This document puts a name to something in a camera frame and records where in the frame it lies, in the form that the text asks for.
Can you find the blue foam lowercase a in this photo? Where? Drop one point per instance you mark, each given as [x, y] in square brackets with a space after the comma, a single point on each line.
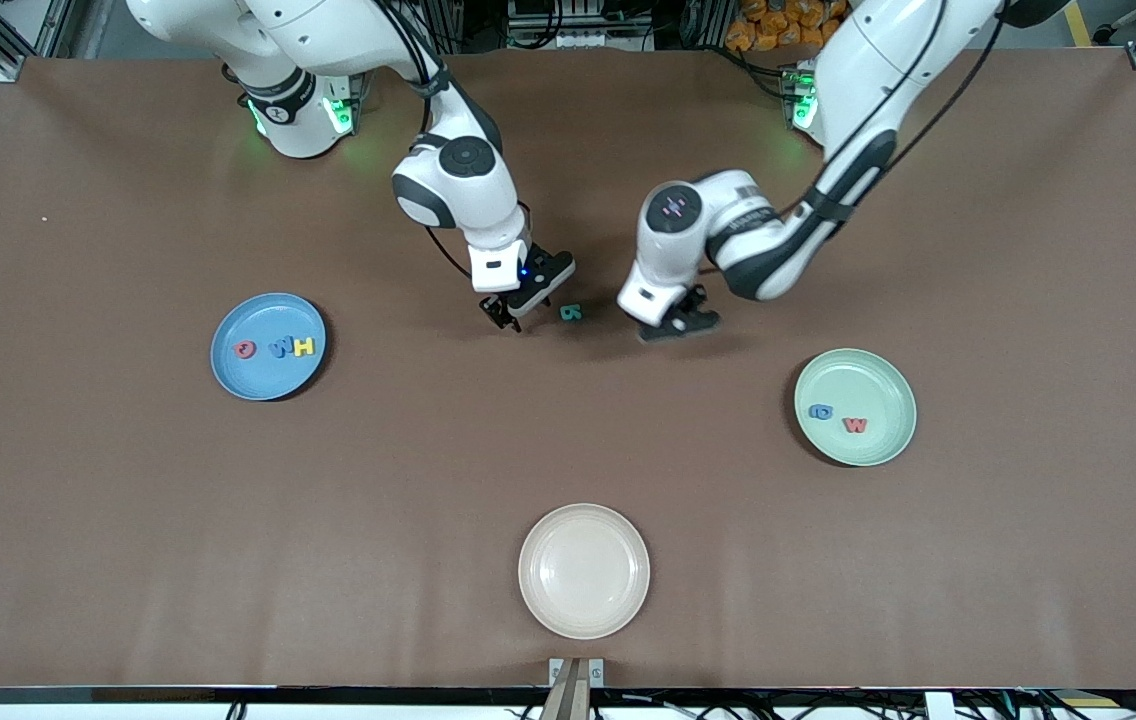
[816, 411]

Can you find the yellow foam letter H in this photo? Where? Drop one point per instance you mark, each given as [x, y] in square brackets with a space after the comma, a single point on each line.
[303, 347]

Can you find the red foam lowercase w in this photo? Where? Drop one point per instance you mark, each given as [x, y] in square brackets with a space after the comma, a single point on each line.
[855, 426]

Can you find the blue foam letter M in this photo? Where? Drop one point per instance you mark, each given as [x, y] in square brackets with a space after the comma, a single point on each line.
[280, 349]

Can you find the pink foam letter Q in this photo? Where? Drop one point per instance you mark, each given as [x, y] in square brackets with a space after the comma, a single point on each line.
[237, 350]

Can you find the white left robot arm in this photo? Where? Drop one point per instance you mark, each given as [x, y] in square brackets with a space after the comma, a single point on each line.
[768, 250]

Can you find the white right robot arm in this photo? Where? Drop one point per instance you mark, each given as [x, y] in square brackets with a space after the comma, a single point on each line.
[458, 190]

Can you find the green plate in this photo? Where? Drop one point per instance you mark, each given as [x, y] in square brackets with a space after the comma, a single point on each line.
[868, 380]

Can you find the blue plate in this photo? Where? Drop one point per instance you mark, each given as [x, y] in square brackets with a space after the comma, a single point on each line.
[268, 385]

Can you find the beige plate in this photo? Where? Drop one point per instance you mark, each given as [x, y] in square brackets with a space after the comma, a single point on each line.
[583, 570]

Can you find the black electronics box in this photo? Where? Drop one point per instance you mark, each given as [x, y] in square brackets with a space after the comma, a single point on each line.
[578, 20]

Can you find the bag of orange items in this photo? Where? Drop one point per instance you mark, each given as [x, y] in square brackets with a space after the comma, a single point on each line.
[778, 25]

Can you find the brown table cover sheet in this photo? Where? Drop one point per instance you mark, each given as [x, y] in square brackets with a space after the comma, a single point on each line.
[128, 550]

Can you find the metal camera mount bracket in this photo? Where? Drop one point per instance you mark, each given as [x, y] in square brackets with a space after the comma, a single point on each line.
[573, 690]

